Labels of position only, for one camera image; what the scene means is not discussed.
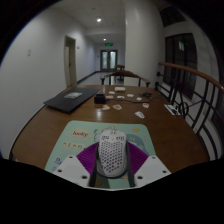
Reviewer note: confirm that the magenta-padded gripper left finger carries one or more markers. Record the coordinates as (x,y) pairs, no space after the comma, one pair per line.
(68,170)

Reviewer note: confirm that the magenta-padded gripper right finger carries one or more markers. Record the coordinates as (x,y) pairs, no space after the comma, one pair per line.
(153,170)

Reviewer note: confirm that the white perforated computer mouse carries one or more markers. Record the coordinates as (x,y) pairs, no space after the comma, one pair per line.
(112,153)

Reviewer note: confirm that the green printed mouse pad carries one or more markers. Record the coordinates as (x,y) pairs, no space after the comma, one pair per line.
(76,140)

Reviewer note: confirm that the small sticker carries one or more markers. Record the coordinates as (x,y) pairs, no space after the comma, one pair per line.
(139,115)
(105,107)
(117,107)
(145,105)

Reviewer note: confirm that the white booklet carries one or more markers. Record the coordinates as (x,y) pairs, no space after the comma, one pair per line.
(172,109)

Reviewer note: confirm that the dark closed laptop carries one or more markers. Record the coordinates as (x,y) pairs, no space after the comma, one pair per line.
(70,100)

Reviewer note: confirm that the small black box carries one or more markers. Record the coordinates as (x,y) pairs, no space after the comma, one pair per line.
(99,98)

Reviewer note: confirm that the small white flat box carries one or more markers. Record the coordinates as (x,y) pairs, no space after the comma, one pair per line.
(120,89)

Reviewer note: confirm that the wooden armchair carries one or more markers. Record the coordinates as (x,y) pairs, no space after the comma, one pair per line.
(125,73)

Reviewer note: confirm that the wooden handrail black metal railing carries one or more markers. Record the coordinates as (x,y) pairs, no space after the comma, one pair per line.
(186,69)

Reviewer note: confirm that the tall dark framed window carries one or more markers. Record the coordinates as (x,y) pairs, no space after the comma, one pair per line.
(180,65)

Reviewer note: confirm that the beige side door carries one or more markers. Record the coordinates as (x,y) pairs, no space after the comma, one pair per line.
(70,61)

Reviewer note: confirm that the glass double door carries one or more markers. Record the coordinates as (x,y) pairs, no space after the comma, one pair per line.
(108,60)

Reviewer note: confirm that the green exit sign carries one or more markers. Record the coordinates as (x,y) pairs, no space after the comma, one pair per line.
(108,44)

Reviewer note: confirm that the ceiling lights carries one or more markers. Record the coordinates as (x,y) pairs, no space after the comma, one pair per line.
(99,20)

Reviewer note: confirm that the small dark transom window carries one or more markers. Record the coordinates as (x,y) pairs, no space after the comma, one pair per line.
(172,16)

